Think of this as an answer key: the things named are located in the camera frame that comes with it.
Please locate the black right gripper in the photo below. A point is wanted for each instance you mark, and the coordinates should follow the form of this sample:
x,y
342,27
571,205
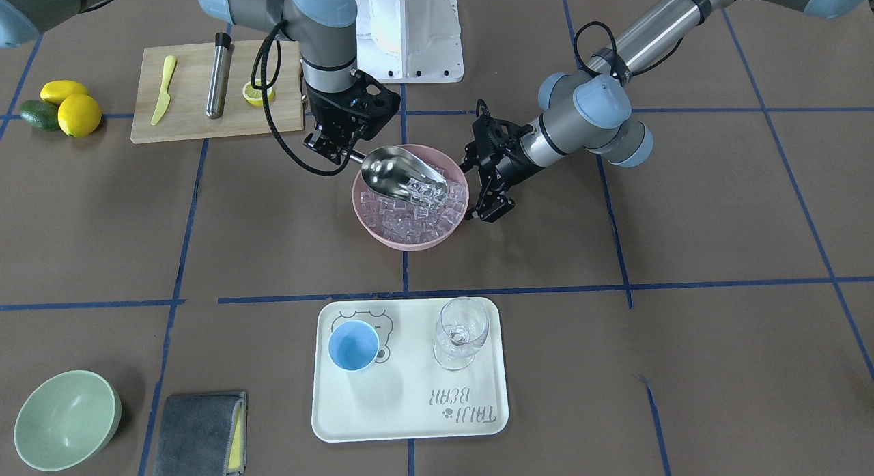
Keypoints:
x,y
330,114

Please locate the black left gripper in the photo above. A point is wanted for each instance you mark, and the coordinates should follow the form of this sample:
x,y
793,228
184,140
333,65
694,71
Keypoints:
x,y
511,163

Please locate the pink bowl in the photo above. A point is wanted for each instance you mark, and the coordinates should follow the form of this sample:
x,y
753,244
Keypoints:
x,y
410,240

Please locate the steel ice scoop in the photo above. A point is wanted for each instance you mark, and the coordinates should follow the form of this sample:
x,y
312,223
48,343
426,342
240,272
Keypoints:
x,y
395,173

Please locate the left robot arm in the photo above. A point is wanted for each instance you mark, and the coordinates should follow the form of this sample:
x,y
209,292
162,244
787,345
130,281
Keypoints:
x,y
589,109

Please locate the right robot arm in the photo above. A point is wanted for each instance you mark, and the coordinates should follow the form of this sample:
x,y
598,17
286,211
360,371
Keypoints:
x,y
325,30

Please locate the clear ice cubes pile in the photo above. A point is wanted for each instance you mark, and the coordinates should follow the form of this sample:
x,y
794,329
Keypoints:
x,y
410,220

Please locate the light blue cup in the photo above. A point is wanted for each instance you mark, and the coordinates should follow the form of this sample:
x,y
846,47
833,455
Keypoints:
x,y
354,345

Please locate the lemon half slice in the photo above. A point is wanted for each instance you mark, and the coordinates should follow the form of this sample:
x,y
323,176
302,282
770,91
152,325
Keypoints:
x,y
254,93

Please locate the steel cylinder muddler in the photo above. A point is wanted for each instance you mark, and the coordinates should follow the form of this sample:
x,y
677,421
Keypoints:
x,y
219,77

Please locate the wooden cutting board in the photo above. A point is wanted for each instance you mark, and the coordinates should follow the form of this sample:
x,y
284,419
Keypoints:
x,y
185,118

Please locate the clear wine glass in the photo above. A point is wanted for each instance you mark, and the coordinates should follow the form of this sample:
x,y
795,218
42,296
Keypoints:
x,y
461,331

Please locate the yellow plastic knife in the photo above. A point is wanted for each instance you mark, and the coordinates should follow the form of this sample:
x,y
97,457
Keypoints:
x,y
164,97

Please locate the cream bear tray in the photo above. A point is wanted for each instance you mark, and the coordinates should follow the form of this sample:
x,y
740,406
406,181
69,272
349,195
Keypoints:
x,y
405,393

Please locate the whole yellow lemon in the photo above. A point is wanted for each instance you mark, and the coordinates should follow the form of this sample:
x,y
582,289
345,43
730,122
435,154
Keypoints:
x,y
79,115

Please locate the green bowl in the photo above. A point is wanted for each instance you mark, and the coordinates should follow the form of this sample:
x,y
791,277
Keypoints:
x,y
67,420

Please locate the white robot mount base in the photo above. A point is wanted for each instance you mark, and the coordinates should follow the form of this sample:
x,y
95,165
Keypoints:
x,y
410,41

